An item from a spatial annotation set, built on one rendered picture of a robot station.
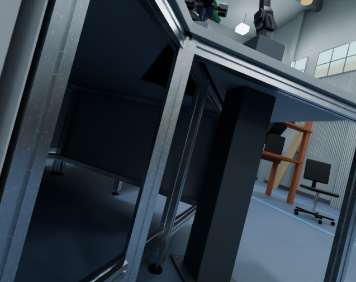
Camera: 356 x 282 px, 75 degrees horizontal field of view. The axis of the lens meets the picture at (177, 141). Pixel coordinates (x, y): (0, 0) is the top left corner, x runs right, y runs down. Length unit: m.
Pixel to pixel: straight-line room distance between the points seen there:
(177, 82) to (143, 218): 0.39
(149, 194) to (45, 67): 0.45
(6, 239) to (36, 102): 0.17
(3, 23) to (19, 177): 0.17
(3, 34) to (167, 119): 0.44
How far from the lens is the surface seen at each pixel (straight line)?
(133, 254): 0.72
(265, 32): 1.20
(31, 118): 0.32
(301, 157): 4.91
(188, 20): 0.67
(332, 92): 0.98
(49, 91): 0.33
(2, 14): 0.31
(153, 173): 0.65
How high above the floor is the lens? 0.52
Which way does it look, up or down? 1 degrees up
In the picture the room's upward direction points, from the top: 14 degrees clockwise
